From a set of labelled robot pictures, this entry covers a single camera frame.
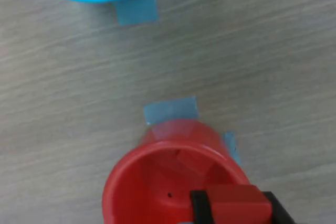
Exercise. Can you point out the tape marker under blue bin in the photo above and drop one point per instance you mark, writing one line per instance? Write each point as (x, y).
(137, 10)

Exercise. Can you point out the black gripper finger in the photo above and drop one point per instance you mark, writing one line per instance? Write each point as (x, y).
(200, 208)
(279, 211)

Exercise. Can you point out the tape marker under red bin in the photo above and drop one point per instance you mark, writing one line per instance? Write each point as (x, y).
(170, 110)

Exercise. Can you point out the red plastic bin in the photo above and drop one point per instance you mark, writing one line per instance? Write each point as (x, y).
(147, 182)

